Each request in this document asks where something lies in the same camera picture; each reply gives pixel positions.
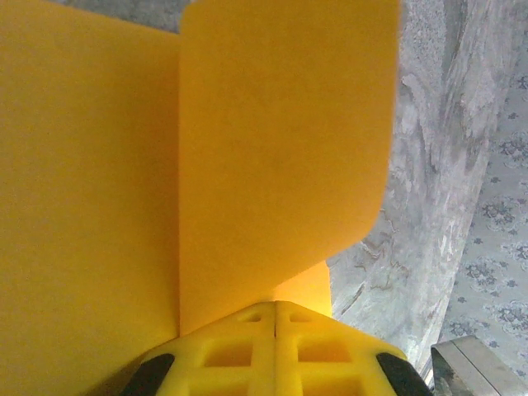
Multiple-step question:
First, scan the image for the aluminium side rail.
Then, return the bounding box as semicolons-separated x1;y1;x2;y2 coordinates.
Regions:
431;334;528;396

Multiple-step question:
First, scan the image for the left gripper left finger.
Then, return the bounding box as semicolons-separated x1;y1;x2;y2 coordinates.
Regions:
121;301;276;396

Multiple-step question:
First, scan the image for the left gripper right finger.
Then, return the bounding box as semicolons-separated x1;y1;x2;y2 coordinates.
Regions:
275;300;432;396

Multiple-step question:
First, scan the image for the orange-yellow cloth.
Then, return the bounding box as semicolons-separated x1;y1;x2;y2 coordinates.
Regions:
0;0;402;396

